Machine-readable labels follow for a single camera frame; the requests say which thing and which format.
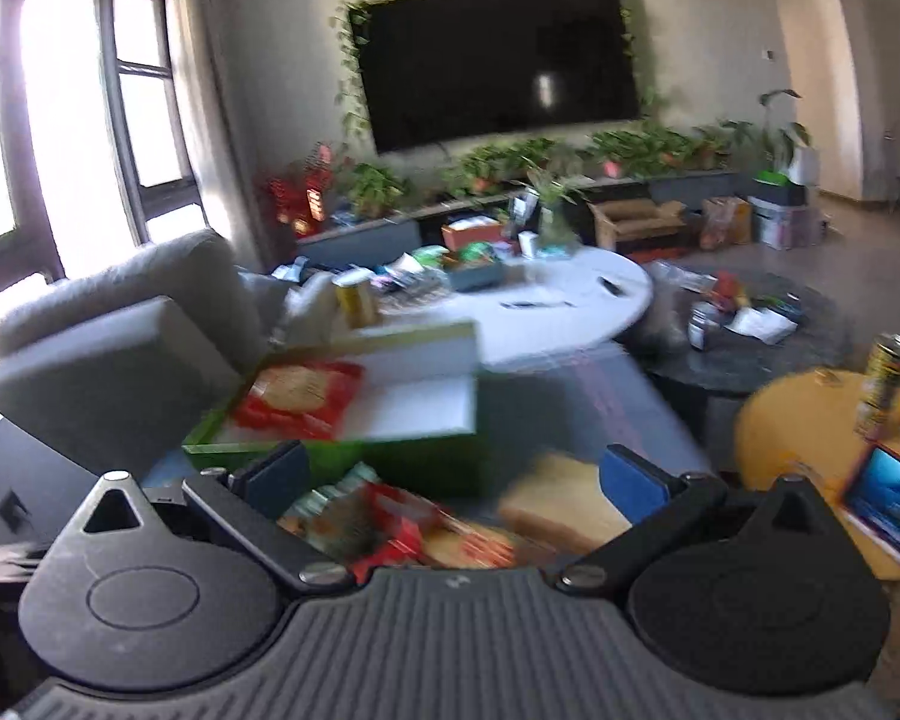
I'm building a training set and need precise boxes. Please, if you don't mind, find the dark framed window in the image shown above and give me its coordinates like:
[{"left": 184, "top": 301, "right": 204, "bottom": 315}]
[{"left": 0, "top": 0, "right": 203, "bottom": 293}]

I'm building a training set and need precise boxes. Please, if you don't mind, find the clear bread packet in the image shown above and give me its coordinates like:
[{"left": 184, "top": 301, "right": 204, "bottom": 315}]
[{"left": 497, "top": 452, "right": 632, "bottom": 554}]

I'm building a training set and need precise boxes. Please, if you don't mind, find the light grey cushion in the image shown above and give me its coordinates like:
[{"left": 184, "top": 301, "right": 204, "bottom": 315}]
[{"left": 274, "top": 270, "right": 342, "bottom": 350}]

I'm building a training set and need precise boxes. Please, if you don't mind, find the clear storage box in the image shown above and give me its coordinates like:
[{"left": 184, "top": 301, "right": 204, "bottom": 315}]
[{"left": 750, "top": 199, "right": 822, "bottom": 250}]

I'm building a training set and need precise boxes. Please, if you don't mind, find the white crumpled tissue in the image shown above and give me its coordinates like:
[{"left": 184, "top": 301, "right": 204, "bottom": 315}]
[{"left": 722, "top": 305, "right": 800, "bottom": 346}]

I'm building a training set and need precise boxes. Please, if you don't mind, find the spider plant in glass vase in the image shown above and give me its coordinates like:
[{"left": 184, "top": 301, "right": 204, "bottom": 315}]
[{"left": 521, "top": 165, "right": 590, "bottom": 256}]

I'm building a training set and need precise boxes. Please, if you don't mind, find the clear plastic bag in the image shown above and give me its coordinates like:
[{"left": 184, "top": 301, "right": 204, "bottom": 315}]
[{"left": 630, "top": 262, "right": 695, "bottom": 357}]

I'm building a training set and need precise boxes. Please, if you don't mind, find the black green box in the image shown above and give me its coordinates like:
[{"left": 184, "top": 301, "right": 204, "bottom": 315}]
[{"left": 754, "top": 172, "right": 807, "bottom": 207}]

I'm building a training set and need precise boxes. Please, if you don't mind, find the red yellow snack packet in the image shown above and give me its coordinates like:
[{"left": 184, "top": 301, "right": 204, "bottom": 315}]
[{"left": 352, "top": 484, "right": 518, "bottom": 578}]

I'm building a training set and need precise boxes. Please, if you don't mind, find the red berry decoration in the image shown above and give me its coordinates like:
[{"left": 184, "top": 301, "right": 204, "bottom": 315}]
[{"left": 266, "top": 142, "right": 346, "bottom": 241}]

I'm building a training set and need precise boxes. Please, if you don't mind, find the pink box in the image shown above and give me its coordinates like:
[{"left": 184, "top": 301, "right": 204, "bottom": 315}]
[{"left": 441, "top": 216, "right": 505, "bottom": 252}]

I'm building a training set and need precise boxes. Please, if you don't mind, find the large leaf plant white pot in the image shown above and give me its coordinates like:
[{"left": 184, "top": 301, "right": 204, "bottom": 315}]
[{"left": 750, "top": 88, "right": 822, "bottom": 185}]

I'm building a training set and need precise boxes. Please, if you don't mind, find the small red snack packet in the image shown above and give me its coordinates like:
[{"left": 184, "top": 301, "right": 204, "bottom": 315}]
[{"left": 281, "top": 461, "right": 391, "bottom": 563}]

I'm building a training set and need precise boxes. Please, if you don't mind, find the dark tv cabinet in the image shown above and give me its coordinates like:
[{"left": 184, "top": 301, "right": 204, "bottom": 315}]
[{"left": 296, "top": 169, "right": 743, "bottom": 271}]

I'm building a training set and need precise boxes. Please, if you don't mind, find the white oval table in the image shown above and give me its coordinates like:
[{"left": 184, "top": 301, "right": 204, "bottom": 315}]
[{"left": 375, "top": 244, "right": 655, "bottom": 372}]

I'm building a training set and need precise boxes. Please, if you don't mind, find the glass jar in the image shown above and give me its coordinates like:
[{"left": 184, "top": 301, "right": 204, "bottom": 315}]
[{"left": 686, "top": 302, "right": 721, "bottom": 350}]

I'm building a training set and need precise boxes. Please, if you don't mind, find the yellow canister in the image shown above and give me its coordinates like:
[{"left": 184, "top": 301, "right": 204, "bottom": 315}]
[{"left": 332, "top": 272, "right": 380, "bottom": 329}]

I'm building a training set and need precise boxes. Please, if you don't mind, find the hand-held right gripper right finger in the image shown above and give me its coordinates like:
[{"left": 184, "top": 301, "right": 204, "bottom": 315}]
[{"left": 556, "top": 444, "right": 841, "bottom": 592}]

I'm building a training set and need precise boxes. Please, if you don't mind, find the potted green plant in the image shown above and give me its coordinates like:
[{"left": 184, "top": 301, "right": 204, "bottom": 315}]
[
  {"left": 345, "top": 161, "right": 410, "bottom": 218},
  {"left": 514, "top": 136, "right": 571, "bottom": 173},
  {"left": 694, "top": 124, "right": 736, "bottom": 170},
  {"left": 589, "top": 131, "right": 653, "bottom": 177},
  {"left": 450, "top": 146, "right": 515, "bottom": 196},
  {"left": 649, "top": 127, "right": 702, "bottom": 170}
]

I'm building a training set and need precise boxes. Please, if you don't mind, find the yellow round side table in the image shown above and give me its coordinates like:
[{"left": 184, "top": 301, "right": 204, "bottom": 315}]
[{"left": 733, "top": 367, "right": 900, "bottom": 582}]

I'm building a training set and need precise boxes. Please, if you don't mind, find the black yellow can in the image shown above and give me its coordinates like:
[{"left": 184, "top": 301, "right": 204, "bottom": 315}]
[{"left": 855, "top": 334, "right": 900, "bottom": 440}]

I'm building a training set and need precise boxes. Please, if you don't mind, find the grey sofa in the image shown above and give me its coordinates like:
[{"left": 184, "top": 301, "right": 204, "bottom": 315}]
[{"left": 0, "top": 229, "right": 346, "bottom": 451}]

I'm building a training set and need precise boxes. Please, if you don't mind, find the dark marble round table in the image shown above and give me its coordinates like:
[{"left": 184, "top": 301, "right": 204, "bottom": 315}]
[{"left": 630, "top": 262, "right": 856, "bottom": 398}]

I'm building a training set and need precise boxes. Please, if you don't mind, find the open cardboard box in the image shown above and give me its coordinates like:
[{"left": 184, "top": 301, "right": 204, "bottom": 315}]
[{"left": 589, "top": 199, "right": 691, "bottom": 250}]

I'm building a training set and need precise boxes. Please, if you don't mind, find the beige curtain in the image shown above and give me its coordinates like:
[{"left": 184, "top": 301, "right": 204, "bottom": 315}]
[{"left": 165, "top": 0, "right": 271, "bottom": 271}]

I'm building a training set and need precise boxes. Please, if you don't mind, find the orange plastic bag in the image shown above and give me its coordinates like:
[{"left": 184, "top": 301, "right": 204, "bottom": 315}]
[{"left": 701, "top": 196, "right": 752, "bottom": 250}]

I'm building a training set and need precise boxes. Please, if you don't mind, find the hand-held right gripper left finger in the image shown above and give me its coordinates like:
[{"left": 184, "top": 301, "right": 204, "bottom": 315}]
[{"left": 81, "top": 441, "right": 355, "bottom": 592}]

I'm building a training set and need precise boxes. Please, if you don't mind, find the green vine garland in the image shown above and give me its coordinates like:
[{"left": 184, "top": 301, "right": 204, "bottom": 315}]
[{"left": 330, "top": 0, "right": 668, "bottom": 158}]

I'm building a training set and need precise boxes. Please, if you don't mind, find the black television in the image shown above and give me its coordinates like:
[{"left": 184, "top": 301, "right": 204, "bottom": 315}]
[{"left": 351, "top": 0, "right": 641, "bottom": 155}]

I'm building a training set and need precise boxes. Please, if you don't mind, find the large red snack packet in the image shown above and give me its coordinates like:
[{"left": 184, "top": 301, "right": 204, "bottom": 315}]
[{"left": 229, "top": 361, "right": 367, "bottom": 442}]

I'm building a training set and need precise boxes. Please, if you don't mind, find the green cardboard box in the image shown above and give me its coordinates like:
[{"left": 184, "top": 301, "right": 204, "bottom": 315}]
[{"left": 182, "top": 321, "right": 496, "bottom": 500}]

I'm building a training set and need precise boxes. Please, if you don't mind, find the blue plastic basket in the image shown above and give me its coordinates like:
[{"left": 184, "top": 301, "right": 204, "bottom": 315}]
[{"left": 442, "top": 244, "right": 507, "bottom": 293}]

